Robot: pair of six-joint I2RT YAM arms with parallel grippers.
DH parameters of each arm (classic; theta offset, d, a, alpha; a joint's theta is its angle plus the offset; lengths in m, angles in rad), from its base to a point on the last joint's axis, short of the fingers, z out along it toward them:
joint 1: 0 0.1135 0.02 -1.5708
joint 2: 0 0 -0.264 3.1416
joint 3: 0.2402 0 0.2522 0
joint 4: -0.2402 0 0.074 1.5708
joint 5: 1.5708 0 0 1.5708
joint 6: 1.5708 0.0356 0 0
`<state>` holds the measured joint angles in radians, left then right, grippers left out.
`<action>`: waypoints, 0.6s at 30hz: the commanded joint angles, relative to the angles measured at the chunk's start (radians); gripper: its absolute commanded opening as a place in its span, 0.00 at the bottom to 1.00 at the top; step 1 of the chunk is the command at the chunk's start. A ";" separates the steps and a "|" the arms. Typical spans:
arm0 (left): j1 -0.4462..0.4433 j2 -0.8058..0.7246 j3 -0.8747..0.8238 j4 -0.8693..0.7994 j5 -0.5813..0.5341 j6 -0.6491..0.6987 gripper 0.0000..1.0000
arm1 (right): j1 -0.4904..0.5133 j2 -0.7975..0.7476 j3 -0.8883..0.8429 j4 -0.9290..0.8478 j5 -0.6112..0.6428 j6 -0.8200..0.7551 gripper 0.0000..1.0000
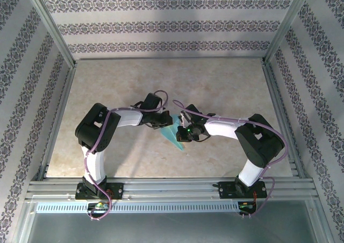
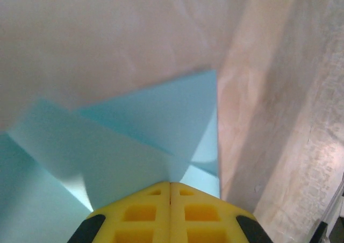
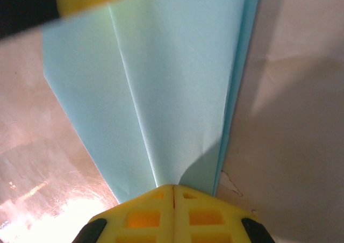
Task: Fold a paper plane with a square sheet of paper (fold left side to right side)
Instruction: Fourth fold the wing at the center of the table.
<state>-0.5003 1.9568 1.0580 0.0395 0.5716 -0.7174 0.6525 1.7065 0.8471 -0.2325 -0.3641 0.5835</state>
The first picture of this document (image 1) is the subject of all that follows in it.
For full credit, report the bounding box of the grey slotted cable duct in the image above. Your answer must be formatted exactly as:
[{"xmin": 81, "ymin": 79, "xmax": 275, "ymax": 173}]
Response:
[{"xmin": 35, "ymin": 202, "xmax": 240, "ymax": 213}]

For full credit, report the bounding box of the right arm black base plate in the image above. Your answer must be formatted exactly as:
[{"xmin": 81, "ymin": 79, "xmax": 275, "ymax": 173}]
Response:
[{"xmin": 218, "ymin": 180, "xmax": 268, "ymax": 199}]

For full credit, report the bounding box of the aluminium side rail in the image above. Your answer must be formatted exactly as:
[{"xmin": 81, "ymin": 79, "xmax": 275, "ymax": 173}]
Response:
[
  {"xmin": 37, "ymin": 65, "xmax": 78, "ymax": 181},
  {"xmin": 262, "ymin": 62, "xmax": 307, "ymax": 179}
]

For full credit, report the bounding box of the aluminium frame post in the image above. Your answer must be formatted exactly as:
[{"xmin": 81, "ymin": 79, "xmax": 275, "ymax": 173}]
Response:
[
  {"xmin": 262, "ymin": 0, "xmax": 315, "ymax": 66},
  {"xmin": 23, "ymin": 0, "xmax": 78, "ymax": 69}
]

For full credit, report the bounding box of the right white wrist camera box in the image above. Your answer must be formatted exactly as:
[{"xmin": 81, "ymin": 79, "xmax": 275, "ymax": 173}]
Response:
[{"xmin": 178, "ymin": 111, "xmax": 192, "ymax": 127}]

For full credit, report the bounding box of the thin aluminium wall rail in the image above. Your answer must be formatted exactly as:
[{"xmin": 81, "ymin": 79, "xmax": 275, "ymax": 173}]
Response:
[{"xmin": 75, "ymin": 56, "xmax": 266, "ymax": 61}]

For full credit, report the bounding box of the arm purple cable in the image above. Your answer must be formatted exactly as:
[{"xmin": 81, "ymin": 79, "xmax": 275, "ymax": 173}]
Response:
[
  {"xmin": 84, "ymin": 90, "xmax": 169, "ymax": 222},
  {"xmin": 172, "ymin": 99, "xmax": 289, "ymax": 219}
]

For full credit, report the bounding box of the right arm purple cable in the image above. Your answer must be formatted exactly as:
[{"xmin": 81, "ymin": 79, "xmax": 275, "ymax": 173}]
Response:
[{"xmin": 172, "ymin": 99, "xmax": 289, "ymax": 219}]

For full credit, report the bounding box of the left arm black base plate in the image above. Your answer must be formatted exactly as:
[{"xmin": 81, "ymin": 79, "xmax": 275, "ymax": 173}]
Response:
[{"xmin": 75, "ymin": 182, "xmax": 125, "ymax": 201}]

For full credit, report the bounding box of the light blue cloth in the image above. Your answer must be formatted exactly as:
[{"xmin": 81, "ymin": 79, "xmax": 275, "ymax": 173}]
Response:
[{"xmin": 160, "ymin": 114, "xmax": 185, "ymax": 151}]

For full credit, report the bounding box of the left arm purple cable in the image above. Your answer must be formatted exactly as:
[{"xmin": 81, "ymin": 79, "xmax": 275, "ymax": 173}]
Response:
[{"xmin": 84, "ymin": 90, "xmax": 169, "ymax": 222}]

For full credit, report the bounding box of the grey metal sheet panel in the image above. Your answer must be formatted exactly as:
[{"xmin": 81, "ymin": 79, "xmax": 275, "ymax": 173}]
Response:
[{"xmin": 16, "ymin": 199, "xmax": 333, "ymax": 243}]

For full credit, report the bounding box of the long aluminium mounting rail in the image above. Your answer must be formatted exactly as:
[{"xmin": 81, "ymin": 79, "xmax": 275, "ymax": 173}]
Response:
[{"xmin": 25, "ymin": 177, "xmax": 317, "ymax": 201}]

